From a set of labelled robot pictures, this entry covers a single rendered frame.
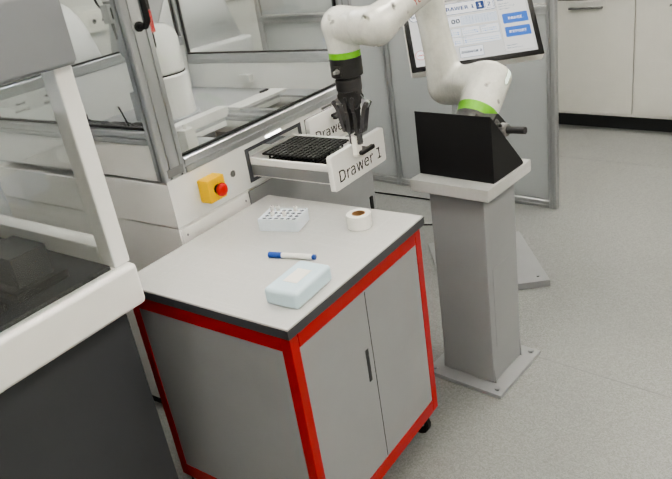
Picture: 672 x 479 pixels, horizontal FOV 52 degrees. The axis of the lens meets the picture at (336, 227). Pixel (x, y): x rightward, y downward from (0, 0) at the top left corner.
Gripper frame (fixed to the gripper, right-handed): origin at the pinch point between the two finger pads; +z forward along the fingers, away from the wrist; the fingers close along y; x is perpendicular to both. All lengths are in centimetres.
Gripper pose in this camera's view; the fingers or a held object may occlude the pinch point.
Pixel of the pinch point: (356, 144)
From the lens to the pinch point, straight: 205.5
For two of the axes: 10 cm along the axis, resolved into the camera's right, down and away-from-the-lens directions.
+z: 1.4, 9.0, 4.1
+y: 8.1, 1.3, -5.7
